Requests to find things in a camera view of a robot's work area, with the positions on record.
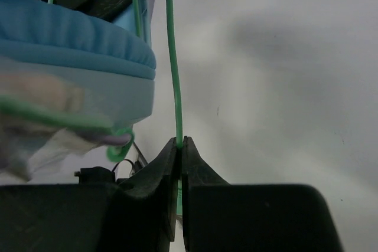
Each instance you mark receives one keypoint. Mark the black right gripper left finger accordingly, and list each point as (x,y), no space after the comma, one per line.
(95,216)

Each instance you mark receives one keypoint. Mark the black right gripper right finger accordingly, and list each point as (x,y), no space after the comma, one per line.
(218,216)

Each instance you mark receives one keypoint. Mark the light blue headphones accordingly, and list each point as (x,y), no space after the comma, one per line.
(62,68)

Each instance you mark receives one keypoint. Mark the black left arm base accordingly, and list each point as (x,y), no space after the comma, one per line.
(100,174)

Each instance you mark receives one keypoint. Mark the metal rail strip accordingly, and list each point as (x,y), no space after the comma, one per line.
(140,157)

